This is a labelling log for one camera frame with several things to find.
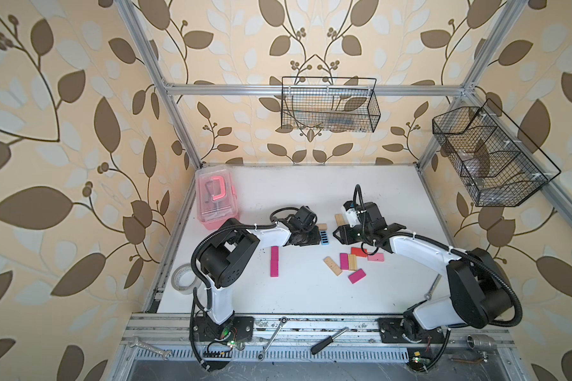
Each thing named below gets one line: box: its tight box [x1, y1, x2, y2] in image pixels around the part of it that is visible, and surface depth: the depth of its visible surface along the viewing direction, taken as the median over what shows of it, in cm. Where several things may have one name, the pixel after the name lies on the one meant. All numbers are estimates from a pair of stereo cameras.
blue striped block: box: [319, 230, 330, 246], surface depth 96 cm
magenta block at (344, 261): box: [339, 252, 349, 270], surface depth 91 cm
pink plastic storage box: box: [195, 164, 240, 231], surface depth 98 cm
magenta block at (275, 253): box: [270, 245, 279, 262], surface depth 93 cm
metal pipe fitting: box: [466, 334, 498, 352], surface depth 71 cm
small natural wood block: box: [347, 254, 357, 271], surface depth 90 cm
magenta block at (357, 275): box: [347, 268, 367, 285], surface depth 87 cm
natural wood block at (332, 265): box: [322, 255, 343, 278], surface depth 89 cm
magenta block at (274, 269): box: [270, 261, 279, 278], surface depth 88 cm
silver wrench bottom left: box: [128, 335, 172, 362], surface depth 74 cm
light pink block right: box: [367, 252, 386, 262], surface depth 91 cm
